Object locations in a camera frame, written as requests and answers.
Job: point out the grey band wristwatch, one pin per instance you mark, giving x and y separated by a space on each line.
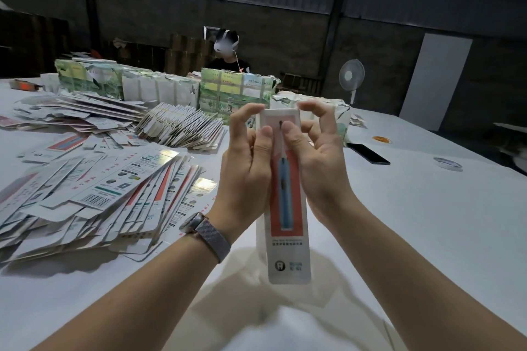
207 235

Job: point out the white head-mounted camera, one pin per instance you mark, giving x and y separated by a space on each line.
226 44

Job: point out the white board panel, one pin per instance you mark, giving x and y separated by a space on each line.
436 79

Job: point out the white standing fan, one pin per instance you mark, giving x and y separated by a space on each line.
352 75

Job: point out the person's right hand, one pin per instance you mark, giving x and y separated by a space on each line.
325 174

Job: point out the person's right forearm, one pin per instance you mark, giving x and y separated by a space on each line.
412 289

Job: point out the black smartphone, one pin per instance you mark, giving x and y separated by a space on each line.
369 154

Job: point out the small orange tape roll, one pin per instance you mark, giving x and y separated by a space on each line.
380 139

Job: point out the dark wooden chair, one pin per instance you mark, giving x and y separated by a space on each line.
300 83

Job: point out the pile of cartons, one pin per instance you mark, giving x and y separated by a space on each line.
90 190

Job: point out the person's left hand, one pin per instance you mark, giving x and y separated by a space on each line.
243 186

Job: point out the green printed wrapped bundle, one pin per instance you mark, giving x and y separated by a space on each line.
222 91

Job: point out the small red tape roll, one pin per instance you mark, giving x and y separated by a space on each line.
23 84

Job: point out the row of white wrapped bundles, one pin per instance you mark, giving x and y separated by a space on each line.
123 82

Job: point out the fanned stack of white cartons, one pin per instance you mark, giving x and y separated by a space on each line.
177 129

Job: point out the small white paper stack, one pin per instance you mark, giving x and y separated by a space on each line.
357 121

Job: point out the white toothbrush carton box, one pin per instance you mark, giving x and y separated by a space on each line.
286 231

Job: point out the cluttered side table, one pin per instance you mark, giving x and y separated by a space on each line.
512 137

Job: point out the white tape roll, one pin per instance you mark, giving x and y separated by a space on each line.
436 163

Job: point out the person's left forearm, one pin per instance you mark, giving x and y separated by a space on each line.
123 305

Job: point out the stack of brown cartons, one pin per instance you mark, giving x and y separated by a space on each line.
188 55

